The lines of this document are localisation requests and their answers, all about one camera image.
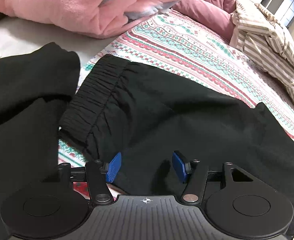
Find black pants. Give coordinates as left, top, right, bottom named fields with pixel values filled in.
left=58, top=54, right=294, bottom=230

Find black folded garment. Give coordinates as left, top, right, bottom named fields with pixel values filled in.
left=0, top=42, right=80, bottom=239

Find patterned knit bedspread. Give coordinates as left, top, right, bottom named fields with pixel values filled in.
left=58, top=11, right=294, bottom=167

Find beige striped folded bedding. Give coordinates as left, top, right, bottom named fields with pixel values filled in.
left=229, top=0, right=294, bottom=104

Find pink fleece blanket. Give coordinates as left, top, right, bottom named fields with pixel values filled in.
left=0, top=0, right=180, bottom=39

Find mauve quilted comforter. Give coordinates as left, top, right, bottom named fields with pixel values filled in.
left=172, top=0, right=236, bottom=41

